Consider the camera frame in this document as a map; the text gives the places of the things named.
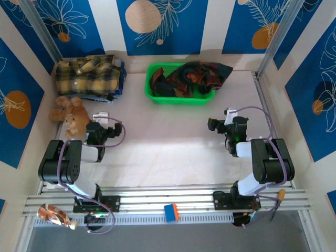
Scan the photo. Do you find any green plastic basket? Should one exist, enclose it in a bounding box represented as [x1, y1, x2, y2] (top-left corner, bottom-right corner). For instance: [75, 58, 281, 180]
[143, 62, 216, 106]

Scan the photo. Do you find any red green plaid shirt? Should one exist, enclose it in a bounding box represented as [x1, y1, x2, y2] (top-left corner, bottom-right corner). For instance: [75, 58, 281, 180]
[149, 61, 234, 98]

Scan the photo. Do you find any brown teddy bear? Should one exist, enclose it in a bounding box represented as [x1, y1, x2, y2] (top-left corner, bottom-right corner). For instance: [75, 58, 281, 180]
[49, 96, 91, 139]

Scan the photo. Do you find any yellow black plaid shirt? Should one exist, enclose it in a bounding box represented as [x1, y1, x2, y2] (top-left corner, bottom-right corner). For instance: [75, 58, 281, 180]
[55, 54, 123, 97]

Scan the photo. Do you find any blue orange toy brick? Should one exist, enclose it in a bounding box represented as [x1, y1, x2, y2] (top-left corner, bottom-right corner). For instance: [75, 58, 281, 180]
[164, 203, 180, 222]

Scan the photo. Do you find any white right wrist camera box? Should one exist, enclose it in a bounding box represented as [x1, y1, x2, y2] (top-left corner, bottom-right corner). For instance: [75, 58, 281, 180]
[224, 107, 238, 125]

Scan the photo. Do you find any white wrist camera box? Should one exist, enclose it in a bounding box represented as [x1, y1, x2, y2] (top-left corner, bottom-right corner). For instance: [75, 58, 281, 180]
[92, 112, 109, 124]
[224, 107, 238, 125]

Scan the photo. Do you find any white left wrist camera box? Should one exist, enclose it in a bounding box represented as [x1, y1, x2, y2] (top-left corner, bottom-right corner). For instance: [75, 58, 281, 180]
[92, 112, 109, 124]

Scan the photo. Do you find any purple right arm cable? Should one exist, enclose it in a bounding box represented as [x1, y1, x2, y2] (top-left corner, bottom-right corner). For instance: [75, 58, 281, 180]
[235, 106, 287, 228]

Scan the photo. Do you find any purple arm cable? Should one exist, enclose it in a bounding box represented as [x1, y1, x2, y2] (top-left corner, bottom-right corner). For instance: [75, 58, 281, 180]
[57, 117, 127, 235]
[235, 106, 287, 228]

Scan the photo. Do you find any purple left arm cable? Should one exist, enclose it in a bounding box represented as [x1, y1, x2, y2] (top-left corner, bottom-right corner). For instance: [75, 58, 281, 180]
[57, 117, 127, 235]

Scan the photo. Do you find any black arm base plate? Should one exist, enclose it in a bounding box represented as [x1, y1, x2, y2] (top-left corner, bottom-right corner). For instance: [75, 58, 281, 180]
[213, 191, 262, 211]
[72, 195, 121, 213]

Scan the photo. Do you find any aluminium rail frame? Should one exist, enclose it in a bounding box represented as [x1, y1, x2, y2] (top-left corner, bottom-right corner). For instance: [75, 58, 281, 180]
[22, 183, 313, 218]

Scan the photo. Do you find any orange handled screwdriver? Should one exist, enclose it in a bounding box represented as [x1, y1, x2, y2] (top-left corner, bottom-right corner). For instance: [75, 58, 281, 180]
[270, 188, 287, 221]

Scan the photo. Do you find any grey slotted cable duct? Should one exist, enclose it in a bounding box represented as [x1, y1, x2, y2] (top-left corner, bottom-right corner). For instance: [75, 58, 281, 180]
[33, 214, 235, 227]

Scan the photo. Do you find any aluminium corner post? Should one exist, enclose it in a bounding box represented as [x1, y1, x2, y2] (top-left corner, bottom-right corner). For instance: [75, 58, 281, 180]
[256, 0, 300, 77]
[18, 0, 64, 60]

